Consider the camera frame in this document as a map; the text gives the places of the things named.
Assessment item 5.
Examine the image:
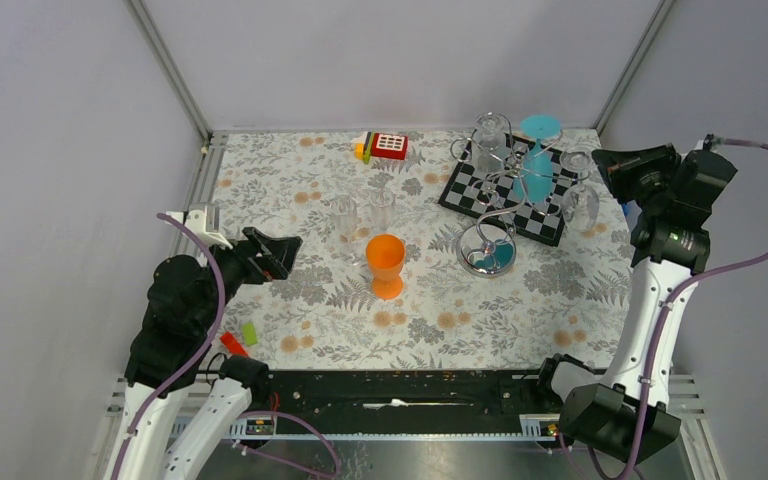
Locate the teal wine glass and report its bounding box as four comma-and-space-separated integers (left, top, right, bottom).
520, 114, 561, 204

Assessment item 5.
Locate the chrome wine glass rack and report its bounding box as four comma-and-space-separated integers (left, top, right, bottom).
455, 130, 565, 278

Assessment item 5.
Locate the clear champagne flute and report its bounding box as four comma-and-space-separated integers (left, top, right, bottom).
369, 187, 395, 232

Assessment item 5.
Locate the black white chess board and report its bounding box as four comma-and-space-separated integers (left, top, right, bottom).
438, 137, 582, 247

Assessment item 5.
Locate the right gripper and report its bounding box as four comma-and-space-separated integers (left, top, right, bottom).
591, 143, 680, 213

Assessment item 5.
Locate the red small block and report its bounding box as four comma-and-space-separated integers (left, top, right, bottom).
220, 332, 249, 357

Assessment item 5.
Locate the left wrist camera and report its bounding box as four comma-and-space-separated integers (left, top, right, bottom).
162, 202, 232, 249

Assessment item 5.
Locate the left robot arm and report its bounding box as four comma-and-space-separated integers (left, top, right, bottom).
104, 226, 303, 479

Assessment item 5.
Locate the clear wine glass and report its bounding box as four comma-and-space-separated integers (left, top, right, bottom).
560, 150, 600, 232
470, 112, 511, 178
331, 195, 358, 243

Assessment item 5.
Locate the orange wine glass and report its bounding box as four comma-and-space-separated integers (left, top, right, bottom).
365, 234, 406, 300

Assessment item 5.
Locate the green small block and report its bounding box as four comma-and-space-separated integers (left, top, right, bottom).
241, 322, 258, 346

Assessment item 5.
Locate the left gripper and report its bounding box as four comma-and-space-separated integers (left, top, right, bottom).
196, 224, 303, 329

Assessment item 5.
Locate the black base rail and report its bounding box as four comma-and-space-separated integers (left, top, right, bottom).
256, 369, 562, 439

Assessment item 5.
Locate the colourful toy brick block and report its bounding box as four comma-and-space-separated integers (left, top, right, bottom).
351, 132, 408, 164

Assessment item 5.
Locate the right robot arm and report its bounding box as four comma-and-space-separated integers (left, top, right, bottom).
533, 144, 737, 465

